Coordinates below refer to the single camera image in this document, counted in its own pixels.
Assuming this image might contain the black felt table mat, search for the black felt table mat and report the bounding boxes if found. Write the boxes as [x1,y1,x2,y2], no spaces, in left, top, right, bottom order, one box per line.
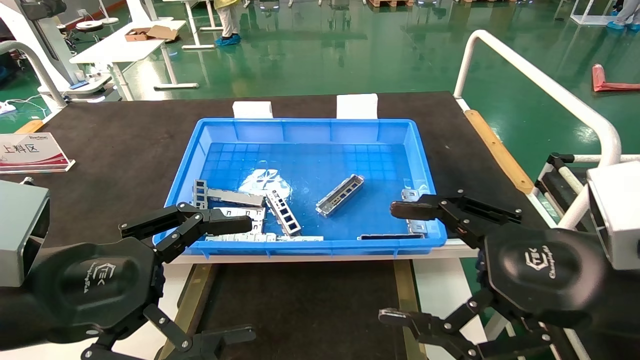
[0,91,551,253]

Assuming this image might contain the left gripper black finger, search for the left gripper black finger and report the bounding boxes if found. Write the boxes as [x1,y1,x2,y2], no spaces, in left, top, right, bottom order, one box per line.
[120,202,253,264]
[82,304,257,360]

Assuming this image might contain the person in yellow coat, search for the person in yellow coat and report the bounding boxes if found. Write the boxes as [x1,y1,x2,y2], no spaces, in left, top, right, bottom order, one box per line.
[214,0,242,47]

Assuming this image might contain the red folded object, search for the red folded object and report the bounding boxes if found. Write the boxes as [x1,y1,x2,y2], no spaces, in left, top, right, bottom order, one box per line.
[592,63,640,93]

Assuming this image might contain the white metal floor frame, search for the white metal floor frame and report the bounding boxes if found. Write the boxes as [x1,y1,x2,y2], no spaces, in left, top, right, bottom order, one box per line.
[570,0,621,26]

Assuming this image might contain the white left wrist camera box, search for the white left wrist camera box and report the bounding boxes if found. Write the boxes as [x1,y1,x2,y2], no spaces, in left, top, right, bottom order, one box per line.
[0,180,51,288]

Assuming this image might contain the blue plastic bin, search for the blue plastic bin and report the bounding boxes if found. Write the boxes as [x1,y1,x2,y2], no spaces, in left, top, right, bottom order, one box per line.
[152,118,447,258]

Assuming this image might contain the short wooden edge strip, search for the short wooden edge strip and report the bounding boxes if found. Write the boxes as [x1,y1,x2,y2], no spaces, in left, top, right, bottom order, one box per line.
[15,119,45,135]

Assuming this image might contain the open cardboard box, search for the open cardboard box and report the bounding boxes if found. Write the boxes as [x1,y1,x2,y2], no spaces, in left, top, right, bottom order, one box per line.
[124,25,179,42]

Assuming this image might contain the long thin silver bracket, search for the long thin silver bracket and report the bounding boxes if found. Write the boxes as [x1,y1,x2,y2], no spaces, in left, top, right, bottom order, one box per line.
[204,232,325,243]

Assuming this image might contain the small silver clip bracket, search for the small silver clip bracket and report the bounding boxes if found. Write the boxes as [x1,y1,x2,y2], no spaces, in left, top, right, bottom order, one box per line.
[401,188,432,234]

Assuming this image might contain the black round stool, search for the black round stool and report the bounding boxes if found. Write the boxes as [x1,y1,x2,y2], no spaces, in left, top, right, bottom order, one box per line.
[75,20,104,43]

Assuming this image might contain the silver perforated metal bracket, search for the silver perforated metal bracket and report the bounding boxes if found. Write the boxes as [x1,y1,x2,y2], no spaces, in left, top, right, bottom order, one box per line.
[316,173,365,219]

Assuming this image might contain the silver metal bracket square holes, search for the silver metal bracket square holes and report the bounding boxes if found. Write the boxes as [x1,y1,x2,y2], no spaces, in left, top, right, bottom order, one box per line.
[265,191,303,237]

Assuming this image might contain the grey tubular guard rail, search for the grey tubular guard rail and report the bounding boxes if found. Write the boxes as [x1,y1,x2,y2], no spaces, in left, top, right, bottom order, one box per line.
[0,41,68,112]

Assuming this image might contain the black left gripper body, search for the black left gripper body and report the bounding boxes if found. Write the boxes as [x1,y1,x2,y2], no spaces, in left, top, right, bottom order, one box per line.
[0,237,164,351]

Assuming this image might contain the white foam block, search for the white foam block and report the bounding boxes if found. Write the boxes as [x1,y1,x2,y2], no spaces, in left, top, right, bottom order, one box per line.
[336,93,379,120]
[233,101,274,119]

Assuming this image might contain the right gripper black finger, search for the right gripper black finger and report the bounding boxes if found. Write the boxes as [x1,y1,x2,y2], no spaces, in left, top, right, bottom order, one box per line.
[390,190,523,249]
[378,292,553,360]

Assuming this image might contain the black flat metal strip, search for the black flat metal strip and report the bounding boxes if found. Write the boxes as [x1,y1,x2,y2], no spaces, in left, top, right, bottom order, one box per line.
[357,233,426,241]

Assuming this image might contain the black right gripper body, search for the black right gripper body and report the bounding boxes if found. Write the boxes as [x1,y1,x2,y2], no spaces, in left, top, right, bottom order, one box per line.
[477,222,640,351]

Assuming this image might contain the white tubular guard rail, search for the white tubular guard rail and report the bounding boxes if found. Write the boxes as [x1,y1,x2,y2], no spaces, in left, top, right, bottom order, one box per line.
[453,29,622,168]

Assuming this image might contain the person with blue shoe covers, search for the person with blue shoe covers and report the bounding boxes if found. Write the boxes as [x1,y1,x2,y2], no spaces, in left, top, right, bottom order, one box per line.
[606,0,640,32]

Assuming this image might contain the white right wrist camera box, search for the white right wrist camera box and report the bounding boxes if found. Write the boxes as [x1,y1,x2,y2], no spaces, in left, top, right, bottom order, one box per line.
[586,161,640,271]

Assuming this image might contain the white round pedestal base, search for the white round pedestal base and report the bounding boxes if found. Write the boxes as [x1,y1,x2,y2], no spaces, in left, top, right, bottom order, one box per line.
[97,0,120,25]

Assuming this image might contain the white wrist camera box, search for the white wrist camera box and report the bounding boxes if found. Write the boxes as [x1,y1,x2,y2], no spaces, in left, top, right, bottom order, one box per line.
[586,161,640,271]
[0,180,51,288]

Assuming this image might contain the white roller tube black cap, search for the white roller tube black cap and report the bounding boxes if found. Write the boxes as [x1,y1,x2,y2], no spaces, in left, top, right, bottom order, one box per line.
[556,164,591,197]

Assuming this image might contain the acrylic sign red white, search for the acrylic sign red white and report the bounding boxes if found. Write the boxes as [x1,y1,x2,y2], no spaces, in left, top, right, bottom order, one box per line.
[0,132,76,174]

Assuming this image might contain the silver L-shaped metal bracket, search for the silver L-shaped metal bracket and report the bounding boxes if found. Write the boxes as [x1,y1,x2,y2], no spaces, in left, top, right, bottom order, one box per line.
[193,179,266,209]

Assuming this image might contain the white machine stand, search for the white machine stand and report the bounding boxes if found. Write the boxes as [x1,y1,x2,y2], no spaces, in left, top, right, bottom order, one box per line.
[0,0,115,103]

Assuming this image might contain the white desk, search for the white desk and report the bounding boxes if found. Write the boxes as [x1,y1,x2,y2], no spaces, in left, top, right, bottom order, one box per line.
[69,19,200,101]

